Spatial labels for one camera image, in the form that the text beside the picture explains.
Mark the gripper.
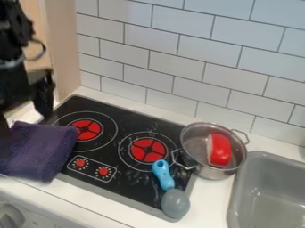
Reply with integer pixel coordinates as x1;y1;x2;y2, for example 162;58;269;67
0;61;56;143

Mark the purple cloth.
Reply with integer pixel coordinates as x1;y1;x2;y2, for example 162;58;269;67
0;120;80;183

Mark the toy stove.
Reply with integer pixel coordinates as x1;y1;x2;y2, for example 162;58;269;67
39;94;198;224

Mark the blue and grey spoon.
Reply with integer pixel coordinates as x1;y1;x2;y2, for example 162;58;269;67
151;159;193;220

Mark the silver pot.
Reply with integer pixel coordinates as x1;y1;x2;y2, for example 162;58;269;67
170;121;251;182

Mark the red toy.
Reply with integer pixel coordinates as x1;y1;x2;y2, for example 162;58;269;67
207;132;234;169

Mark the toy sink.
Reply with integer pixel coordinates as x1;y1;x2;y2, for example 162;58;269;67
225;150;305;228

